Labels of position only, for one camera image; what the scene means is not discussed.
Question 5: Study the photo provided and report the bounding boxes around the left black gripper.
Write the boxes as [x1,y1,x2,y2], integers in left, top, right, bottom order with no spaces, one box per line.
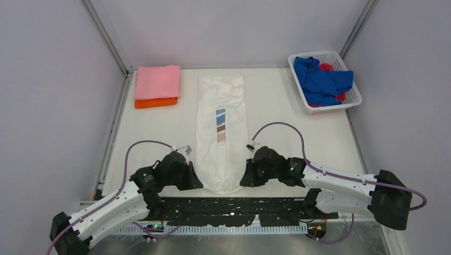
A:
[165,161,202,191]

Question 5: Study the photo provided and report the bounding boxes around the folded pink t shirt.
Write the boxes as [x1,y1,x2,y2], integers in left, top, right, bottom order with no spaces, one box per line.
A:
[134,65,181,100]

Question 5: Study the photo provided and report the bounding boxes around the blue t shirt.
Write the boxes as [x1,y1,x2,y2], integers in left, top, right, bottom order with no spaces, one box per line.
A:
[293,57,354,107]

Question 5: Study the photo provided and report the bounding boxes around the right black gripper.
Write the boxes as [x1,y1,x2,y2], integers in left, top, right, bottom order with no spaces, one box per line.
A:
[241,158,279,187]

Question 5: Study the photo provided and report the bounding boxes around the red t shirt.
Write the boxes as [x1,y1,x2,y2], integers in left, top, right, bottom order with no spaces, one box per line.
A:
[304,63,353,107]

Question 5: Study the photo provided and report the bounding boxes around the white printed t shirt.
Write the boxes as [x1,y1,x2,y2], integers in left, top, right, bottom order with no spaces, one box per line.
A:
[194,75,250,195]

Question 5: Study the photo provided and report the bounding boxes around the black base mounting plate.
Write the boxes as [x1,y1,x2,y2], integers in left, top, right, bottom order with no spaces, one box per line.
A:
[143,197,338,227]

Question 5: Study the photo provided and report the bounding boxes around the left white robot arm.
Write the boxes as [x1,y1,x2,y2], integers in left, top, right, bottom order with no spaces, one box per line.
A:
[49,146,203,254]

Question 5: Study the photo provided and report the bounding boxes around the folded orange t shirt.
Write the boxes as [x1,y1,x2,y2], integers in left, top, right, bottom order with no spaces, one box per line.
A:
[134,97,178,109]

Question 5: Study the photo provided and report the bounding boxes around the white slotted cable duct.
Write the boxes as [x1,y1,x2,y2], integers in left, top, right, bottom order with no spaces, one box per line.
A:
[112,224,308,235]

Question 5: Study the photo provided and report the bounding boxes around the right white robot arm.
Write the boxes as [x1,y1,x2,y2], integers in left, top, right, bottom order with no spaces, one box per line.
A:
[240,144,412,231]

